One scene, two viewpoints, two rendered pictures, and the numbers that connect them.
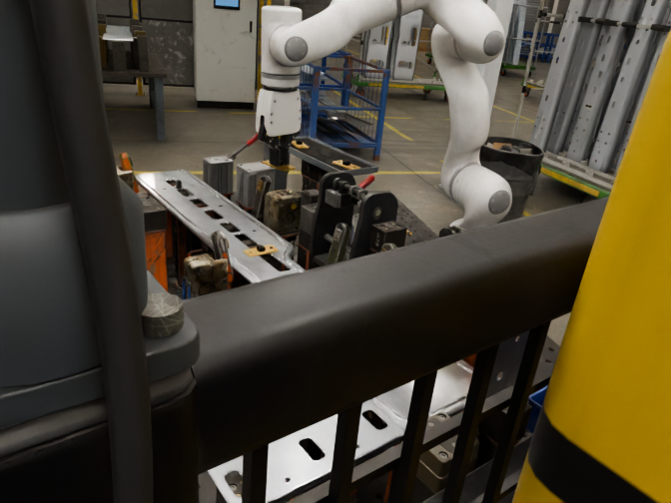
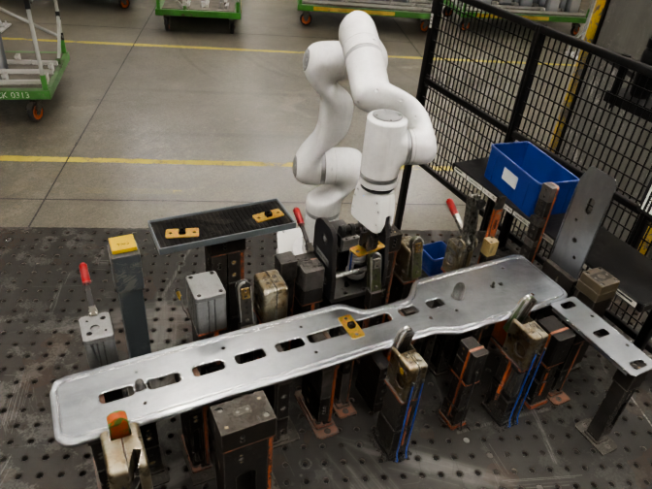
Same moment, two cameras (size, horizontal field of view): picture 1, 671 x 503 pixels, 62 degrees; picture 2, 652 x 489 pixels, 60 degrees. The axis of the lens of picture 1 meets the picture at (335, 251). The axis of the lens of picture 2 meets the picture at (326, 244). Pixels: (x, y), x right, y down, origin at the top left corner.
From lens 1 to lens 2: 1.77 m
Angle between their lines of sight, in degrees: 68
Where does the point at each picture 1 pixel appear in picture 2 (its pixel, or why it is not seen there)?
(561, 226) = not seen: outside the picture
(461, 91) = (347, 103)
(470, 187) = (349, 167)
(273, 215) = (284, 303)
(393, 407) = (555, 295)
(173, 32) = not seen: outside the picture
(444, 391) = (533, 273)
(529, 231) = not seen: outside the picture
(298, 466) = (616, 340)
